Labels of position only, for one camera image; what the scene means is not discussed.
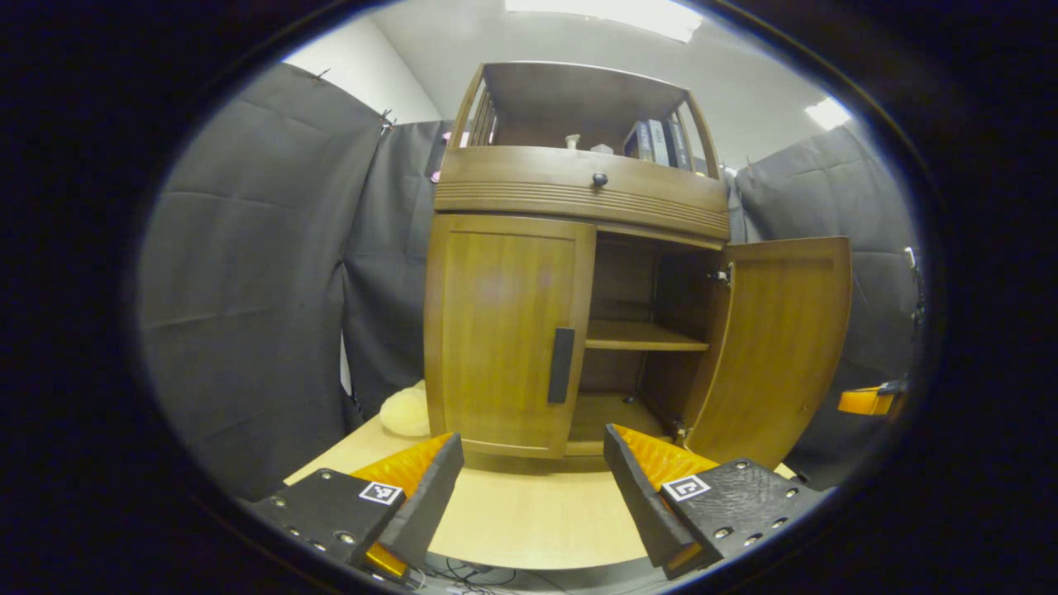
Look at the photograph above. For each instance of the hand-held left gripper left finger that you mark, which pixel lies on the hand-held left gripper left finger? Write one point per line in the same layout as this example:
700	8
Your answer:
426	504

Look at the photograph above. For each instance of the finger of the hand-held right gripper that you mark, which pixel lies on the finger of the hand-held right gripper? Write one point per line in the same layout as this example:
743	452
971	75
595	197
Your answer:
864	401

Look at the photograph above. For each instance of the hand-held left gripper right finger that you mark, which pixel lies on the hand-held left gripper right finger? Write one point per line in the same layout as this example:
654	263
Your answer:
640	504

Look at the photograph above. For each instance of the wooden shoe cabinet door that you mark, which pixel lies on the wooden shoe cabinet door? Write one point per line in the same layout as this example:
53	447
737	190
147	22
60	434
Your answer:
496	330
777	347

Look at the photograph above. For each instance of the wooden double-door shoe cabinet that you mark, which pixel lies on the wooden double-door shoe cabinet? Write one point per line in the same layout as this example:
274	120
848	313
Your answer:
579	91

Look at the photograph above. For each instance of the metal door hinge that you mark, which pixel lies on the metal door hinge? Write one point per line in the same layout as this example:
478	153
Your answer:
723	275
679	430

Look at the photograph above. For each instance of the wooden cabinet inner shelf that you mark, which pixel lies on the wooden cabinet inner shelf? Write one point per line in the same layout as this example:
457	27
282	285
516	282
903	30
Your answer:
640	335

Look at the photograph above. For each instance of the wooden cabinet drawer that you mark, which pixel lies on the wooden cabinet drawer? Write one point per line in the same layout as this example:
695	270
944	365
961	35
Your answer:
512	178

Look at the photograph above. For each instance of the pale yellow plush toy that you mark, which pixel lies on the pale yellow plush toy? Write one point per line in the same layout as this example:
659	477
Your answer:
407	411

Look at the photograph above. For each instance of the small ceiling light panel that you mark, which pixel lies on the small ceiling light panel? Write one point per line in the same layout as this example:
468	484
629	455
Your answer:
826	113

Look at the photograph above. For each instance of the black backdrop cloth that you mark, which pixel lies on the black backdrop cloth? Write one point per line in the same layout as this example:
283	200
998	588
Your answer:
248	289

